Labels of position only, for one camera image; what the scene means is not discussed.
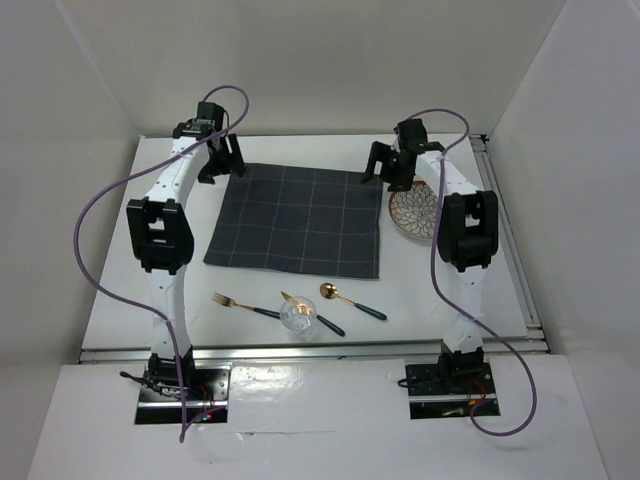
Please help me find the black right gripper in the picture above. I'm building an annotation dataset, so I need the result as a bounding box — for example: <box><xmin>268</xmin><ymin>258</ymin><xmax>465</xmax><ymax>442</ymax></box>
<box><xmin>361</xmin><ymin>140</ymin><xmax>413</xmax><ymax>192</ymax></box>

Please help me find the patterned round plate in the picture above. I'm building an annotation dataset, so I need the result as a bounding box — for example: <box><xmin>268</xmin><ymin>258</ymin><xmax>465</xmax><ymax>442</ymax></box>
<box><xmin>388</xmin><ymin>180</ymin><xmax>437</xmax><ymax>241</ymax></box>

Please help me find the dark checked cloth napkin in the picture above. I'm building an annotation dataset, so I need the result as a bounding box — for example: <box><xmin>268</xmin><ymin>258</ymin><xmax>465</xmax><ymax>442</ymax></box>
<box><xmin>204</xmin><ymin>164</ymin><xmax>383</xmax><ymax>280</ymax></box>

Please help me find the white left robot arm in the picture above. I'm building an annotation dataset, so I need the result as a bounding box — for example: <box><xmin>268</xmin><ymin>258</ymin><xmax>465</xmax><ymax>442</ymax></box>
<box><xmin>126</xmin><ymin>101</ymin><xmax>246</xmax><ymax>399</ymax></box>

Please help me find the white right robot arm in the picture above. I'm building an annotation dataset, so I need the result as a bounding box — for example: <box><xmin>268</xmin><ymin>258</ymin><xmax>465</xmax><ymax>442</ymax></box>
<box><xmin>205</xmin><ymin>116</ymin><xmax>498</xmax><ymax>294</ymax></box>

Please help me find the clear drinking glass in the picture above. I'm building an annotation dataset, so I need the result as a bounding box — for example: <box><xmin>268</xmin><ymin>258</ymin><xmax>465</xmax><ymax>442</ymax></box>
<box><xmin>280</xmin><ymin>296</ymin><xmax>317</xmax><ymax>342</ymax></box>

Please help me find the gold fork green handle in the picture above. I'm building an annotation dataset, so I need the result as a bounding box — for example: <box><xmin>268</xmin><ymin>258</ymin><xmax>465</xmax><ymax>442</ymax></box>
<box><xmin>212</xmin><ymin>292</ymin><xmax>280</xmax><ymax>319</ymax></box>

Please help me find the gold spoon green handle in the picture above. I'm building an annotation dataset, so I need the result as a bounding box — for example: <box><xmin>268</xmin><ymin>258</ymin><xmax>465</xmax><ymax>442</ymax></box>
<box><xmin>319</xmin><ymin>282</ymin><xmax>388</xmax><ymax>321</ymax></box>

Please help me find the gold knife green handle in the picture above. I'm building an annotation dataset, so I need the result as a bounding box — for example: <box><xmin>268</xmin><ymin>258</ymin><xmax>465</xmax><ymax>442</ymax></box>
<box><xmin>281</xmin><ymin>291</ymin><xmax>346</xmax><ymax>337</ymax></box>

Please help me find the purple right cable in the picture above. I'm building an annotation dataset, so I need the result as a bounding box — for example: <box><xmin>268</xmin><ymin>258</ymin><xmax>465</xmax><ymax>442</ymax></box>
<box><xmin>399</xmin><ymin>108</ymin><xmax>540</xmax><ymax>440</ymax></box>

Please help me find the purple cable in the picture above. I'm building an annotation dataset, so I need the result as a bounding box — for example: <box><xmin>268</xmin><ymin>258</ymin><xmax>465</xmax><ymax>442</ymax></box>
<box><xmin>73</xmin><ymin>85</ymin><xmax>251</xmax><ymax>444</ymax></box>
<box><xmin>399</xmin><ymin>108</ymin><xmax>540</xmax><ymax>440</ymax></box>

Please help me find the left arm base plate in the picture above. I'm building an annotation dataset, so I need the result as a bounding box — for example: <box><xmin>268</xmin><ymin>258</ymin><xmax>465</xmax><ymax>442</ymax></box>
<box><xmin>134</xmin><ymin>366</ymin><xmax>231</xmax><ymax>425</ymax></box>

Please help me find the aluminium side rail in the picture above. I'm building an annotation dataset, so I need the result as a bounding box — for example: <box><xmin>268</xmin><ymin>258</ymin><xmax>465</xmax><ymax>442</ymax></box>
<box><xmin>470</xmin><ymin>134</ymin><xmax>546</xmax><ymax>341</ymax></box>

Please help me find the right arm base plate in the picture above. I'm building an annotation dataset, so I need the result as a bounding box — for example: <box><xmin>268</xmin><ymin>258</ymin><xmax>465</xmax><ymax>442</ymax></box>
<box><xmin>397</xmin><ymin>362</ymin><xmax>501</xmax><ymax>420</ymax></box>

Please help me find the aluminium front rail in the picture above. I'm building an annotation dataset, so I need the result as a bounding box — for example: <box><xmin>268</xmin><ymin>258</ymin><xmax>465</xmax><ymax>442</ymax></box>
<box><xmin>79</xmin><ymin>339</ymin><xmax>551</xmax><ymax>362</ymax></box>

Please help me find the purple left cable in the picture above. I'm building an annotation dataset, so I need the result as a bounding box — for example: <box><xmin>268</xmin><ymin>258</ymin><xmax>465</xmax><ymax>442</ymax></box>
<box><xmin>73</xmin><ymin>85</ymin><xmax>251</xmax><ymax>444</ymax></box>

